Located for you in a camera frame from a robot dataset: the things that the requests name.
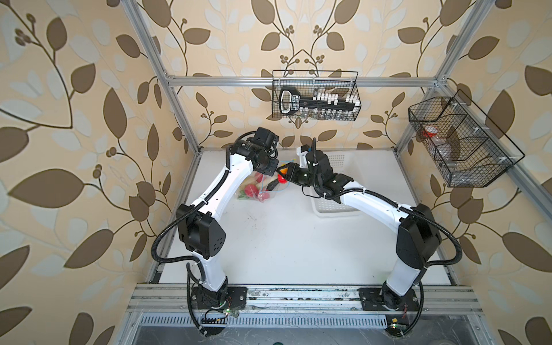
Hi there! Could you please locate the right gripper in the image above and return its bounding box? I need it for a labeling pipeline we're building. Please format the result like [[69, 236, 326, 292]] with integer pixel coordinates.
[[277, 162, 321, 190]]

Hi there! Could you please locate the clear zip top bag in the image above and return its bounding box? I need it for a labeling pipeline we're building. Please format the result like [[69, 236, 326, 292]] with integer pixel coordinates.
[[234, 172, 290, 202]]

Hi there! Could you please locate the red yellow mango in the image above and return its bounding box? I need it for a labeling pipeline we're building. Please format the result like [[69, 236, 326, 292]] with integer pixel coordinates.
[[277, 166, 288, 184]]

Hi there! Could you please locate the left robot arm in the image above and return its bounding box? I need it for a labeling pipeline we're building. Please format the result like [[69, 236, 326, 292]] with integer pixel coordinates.
[[151, 127, 279, 293]]

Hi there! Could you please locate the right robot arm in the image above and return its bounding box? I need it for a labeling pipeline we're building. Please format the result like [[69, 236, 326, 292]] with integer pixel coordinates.
[[277, 141, 463, 299]]

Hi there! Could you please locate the white plastic basket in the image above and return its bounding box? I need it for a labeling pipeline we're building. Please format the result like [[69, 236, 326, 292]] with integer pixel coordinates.
[[310, 151, 366, 218]]

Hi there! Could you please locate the black tool in basket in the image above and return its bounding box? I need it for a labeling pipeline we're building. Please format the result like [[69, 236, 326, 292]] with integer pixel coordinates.
[[275, 86, 362, 116]]

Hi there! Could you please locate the red white item in basket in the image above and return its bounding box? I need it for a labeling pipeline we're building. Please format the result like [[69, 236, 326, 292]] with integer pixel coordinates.
[[421, 126, 439, 139]]

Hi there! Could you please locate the back wire basket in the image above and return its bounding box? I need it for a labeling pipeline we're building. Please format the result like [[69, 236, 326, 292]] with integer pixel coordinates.
[[271, 69, 362, 122]]

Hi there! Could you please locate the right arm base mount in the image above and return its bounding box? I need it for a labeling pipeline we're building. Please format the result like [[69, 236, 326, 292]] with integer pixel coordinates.
[[358, 287, 420, 312]]

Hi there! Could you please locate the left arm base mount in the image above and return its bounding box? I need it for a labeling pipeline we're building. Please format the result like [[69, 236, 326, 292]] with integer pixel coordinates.
[[191, 286, 248, 311]]

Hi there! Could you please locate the side wire basket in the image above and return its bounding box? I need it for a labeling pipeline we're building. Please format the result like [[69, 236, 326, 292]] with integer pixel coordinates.
[[408, 90, 526, 188]]

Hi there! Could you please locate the aluminium front rail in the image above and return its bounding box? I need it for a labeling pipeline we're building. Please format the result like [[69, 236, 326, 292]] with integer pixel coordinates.
[[127, 284, 483, 316]]

